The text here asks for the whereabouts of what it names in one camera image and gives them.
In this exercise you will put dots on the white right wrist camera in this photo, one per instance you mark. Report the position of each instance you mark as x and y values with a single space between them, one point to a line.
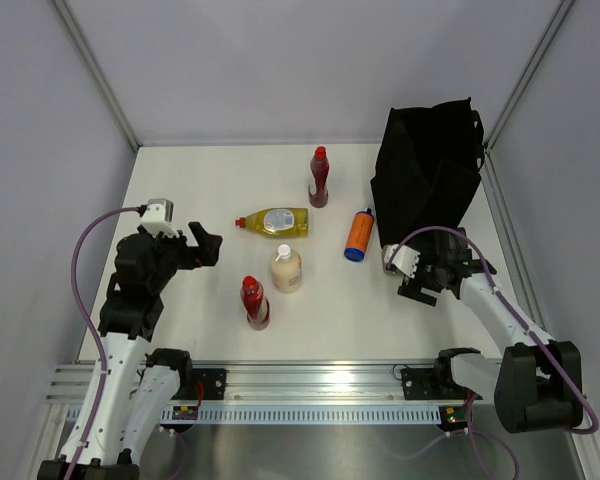
398 259

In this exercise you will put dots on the white slotted cable duct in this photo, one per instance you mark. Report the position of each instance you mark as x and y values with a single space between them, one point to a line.
220 414

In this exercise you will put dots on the yellow dish soap bottle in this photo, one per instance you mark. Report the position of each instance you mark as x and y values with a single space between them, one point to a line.
277 222

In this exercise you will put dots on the cream lotion pump bottle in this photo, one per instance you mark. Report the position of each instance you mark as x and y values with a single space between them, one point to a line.
286 269

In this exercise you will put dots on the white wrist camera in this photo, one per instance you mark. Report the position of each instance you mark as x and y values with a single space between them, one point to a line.
157 218
398 259

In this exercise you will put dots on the right aluminium frame post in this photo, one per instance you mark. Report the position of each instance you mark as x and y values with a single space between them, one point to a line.
542 47

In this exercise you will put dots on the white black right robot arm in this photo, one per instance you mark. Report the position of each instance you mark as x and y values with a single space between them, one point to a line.
536 384

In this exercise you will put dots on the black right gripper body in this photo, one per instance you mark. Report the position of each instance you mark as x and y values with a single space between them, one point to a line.
430 264

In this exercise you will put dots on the aluminium frame post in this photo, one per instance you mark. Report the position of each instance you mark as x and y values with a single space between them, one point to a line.
79 42
542 47

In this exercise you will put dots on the left aluminium frame post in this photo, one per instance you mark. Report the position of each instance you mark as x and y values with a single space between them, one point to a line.
79 42

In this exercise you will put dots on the red dish soap bottle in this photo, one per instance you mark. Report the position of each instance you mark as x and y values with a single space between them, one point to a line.
319 167
255 303

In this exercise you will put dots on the orange blue cologne bottle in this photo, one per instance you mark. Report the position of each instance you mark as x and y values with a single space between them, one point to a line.
359 236

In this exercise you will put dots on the black canvas bag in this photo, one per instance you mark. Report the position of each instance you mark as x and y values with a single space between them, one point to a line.
427 170

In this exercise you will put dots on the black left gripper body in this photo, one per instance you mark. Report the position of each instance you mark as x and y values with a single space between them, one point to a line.
173 254

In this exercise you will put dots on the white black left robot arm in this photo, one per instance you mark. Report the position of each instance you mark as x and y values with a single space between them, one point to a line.
131 384

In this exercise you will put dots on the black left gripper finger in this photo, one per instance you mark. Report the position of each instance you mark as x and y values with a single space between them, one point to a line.
209 250
203 238

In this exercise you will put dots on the aluminium mounting rail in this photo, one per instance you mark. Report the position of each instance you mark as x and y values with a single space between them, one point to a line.
339 382

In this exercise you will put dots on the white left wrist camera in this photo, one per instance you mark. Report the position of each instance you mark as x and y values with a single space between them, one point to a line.
157 218

